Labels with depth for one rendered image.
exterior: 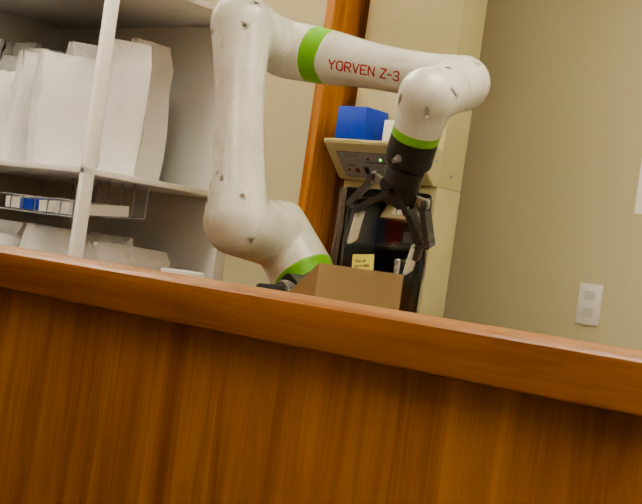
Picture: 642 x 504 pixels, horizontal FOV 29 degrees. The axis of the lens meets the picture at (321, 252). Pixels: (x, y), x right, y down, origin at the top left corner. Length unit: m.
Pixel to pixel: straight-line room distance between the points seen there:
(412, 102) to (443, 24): 1.14
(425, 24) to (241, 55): 1.07
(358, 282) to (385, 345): 1.64
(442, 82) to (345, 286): 0.42
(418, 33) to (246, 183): 1.19
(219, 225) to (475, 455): 1.65
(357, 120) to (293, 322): 2.58
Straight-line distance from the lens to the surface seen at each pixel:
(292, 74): 2.63
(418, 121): 2.32
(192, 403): 0.92
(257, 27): 2.50
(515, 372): 0.73
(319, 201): 3.53
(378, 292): 2.47
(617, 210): 3.55
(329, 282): 2.34
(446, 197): 3.37
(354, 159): 3.42
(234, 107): 2.45
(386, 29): 3.54
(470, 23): 3.43
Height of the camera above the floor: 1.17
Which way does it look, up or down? 1 degrees up
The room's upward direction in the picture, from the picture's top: 8 degrees clockwise
